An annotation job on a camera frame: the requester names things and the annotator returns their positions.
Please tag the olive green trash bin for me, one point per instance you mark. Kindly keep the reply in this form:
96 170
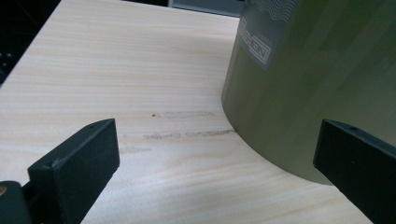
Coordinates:
311 87

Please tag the black stand base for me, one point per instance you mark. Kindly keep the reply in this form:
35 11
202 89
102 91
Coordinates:
4 59

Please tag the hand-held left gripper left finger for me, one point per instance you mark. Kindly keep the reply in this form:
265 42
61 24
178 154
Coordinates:
77 168

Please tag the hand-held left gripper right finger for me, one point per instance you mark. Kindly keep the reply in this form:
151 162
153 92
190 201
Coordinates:
361 161

